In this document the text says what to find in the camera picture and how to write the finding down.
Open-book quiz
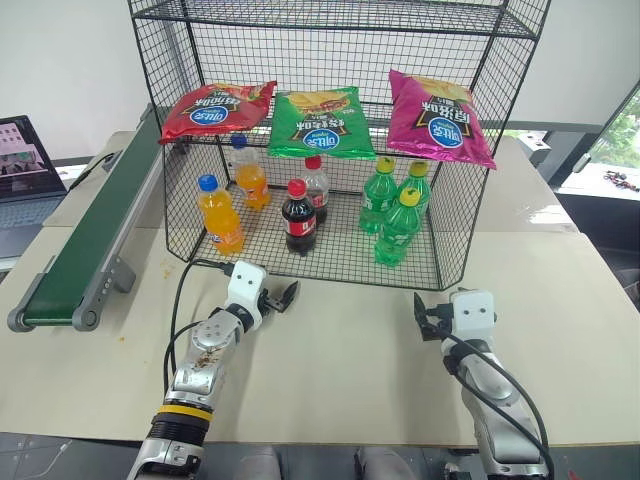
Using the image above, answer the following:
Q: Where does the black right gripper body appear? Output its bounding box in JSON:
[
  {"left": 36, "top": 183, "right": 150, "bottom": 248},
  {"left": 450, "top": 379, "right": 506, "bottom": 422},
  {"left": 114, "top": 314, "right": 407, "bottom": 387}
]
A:
[{"left": 429, "top": 301, "right": 454, "bottom": 338}]

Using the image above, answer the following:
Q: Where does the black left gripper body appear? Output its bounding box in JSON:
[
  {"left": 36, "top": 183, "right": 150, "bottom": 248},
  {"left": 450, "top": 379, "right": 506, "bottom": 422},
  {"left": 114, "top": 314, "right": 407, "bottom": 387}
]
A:
[{"left": 258, "top": 290, "right": 282, "bottom": 316}]

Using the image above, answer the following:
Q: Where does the green belt conveyor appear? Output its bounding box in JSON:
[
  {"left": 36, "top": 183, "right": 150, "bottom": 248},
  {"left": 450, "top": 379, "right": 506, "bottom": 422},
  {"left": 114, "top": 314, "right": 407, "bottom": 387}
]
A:
[{"left": 7, "top": 103, "right": 169, "bottom": 333}]

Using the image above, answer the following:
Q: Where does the cola bottle red cap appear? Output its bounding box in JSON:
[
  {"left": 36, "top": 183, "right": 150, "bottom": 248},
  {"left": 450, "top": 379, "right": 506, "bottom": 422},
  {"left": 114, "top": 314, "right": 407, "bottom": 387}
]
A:
[
  {"left": 281, "top": 178, "right": 319, "bottom": 257},
  {"left": 303, "top": 155, "right": 331, "bottom": 226}
]

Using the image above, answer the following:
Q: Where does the green soda bottle yellow cap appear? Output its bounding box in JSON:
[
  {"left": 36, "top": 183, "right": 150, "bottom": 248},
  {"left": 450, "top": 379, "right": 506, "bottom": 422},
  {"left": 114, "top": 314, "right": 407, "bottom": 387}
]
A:
[
  {"left": 399, "top": 160, "right": 432, "bottom": 221},
  {"left": 374, "top": 187, "right": 421, "bottom": 267},
  {"left": 358, "top": 156, "right": 399, "bottom": 236}
]

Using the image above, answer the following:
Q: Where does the orange soda bottle blue cap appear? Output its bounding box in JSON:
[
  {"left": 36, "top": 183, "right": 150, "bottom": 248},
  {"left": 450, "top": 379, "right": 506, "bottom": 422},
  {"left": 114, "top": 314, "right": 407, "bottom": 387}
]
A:
[
  {"left": 197, "top": 174, "right": 246, "bottom": 256},
  {"left": 230, "top": 133, "right": 272, "bottom": 211}
]

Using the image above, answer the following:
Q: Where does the green potato chips bag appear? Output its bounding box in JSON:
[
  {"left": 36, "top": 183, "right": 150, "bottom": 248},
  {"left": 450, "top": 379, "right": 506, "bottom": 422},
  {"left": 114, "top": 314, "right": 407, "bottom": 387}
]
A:
[{"left": 267, "top": 85, "right": 377, "bottom": 160}]

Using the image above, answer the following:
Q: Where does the magenta potato chips bag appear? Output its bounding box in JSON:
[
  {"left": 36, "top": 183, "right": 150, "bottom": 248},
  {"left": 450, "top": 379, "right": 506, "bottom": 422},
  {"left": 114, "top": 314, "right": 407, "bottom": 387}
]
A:
[{"left": 387, "top": 68, "right": 497, "bottom": 170}]

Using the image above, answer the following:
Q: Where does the red potato chips bag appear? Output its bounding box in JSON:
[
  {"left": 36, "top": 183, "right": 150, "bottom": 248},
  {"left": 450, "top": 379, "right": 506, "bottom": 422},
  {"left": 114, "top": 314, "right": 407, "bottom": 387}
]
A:
[{"left": 158, "top": 80, "right": 278, "bottom": 146}]

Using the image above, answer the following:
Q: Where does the small white box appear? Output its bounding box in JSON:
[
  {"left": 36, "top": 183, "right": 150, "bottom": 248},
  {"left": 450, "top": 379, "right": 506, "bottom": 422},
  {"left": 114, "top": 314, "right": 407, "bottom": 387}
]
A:
[{"left": 518, "top": 130, "right": 552, "bottom": 152}]

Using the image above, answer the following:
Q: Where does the small black parts pile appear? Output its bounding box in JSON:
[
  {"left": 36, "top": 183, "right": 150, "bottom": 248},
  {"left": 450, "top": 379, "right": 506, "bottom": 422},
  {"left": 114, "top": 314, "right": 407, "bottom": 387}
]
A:
[{"left": 603, "top": 168, "right": 640, "bottom": 192}]

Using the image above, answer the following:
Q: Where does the black framed window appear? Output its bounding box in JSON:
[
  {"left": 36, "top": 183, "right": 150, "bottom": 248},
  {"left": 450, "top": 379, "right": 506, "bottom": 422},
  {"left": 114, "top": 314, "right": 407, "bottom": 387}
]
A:
[{"left": 583, "top": 78, "right": 640, "bottom": 167}]

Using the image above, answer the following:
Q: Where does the grey laptop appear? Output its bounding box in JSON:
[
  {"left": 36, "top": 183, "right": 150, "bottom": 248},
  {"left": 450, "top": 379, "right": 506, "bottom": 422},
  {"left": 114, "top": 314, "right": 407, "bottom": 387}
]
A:
[{"left": 0, "top": 115, "right": 69, "bottom": 259}]

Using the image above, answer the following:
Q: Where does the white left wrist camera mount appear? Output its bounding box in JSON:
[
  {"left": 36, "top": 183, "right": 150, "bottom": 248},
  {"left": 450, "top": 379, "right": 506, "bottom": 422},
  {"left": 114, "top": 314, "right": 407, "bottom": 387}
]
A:
[{"left": 226, "top": 259, "right": 269, "bottom": 332}]

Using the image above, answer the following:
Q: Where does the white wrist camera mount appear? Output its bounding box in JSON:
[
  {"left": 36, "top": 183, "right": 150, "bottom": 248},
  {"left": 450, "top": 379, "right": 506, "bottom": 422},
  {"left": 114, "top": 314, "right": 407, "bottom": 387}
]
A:
[
  {"left": 226, "top": 259, "right": 269, "bottom": 332},
  {"left": 448, "top": 289, "right": 497, "bottom": 345}
]

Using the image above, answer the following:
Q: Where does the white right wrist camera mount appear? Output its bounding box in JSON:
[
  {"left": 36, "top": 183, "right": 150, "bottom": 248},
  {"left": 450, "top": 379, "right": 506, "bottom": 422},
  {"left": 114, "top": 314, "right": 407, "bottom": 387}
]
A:
[{"left": 448, "top": 289, "right": 497, "bottom": 345}]

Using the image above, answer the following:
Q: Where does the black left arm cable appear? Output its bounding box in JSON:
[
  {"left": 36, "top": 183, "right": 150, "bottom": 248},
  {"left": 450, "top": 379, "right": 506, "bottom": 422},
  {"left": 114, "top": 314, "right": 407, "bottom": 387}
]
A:
[{"left": 162, "top": 258, "right": 236, "bottom": 401}]

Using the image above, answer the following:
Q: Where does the black cable with plug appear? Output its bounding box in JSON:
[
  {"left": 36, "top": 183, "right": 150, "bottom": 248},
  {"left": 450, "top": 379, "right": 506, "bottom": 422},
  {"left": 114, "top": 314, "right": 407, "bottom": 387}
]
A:
[{"left": 67, "top": 152, "right": 117, "bottom": 192}]

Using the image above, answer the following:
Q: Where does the black wire mesh rack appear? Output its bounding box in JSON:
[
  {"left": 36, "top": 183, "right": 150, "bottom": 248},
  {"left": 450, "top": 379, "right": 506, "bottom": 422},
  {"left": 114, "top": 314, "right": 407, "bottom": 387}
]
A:
[{"left": 126, "top": 0, "right": 553, "bottom": 292}]

